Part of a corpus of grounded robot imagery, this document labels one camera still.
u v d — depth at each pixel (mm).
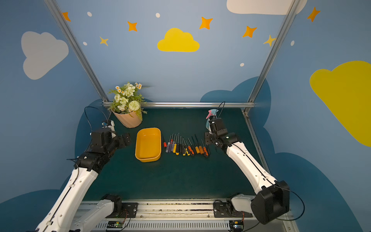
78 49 840
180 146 984
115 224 718
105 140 544
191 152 957
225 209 744
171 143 1009
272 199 387
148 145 982
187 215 739
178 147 982
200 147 981
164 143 998
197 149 972
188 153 950
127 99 875
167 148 982
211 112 957
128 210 735
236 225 729
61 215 391
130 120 1002
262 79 991
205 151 957
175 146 986
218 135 600
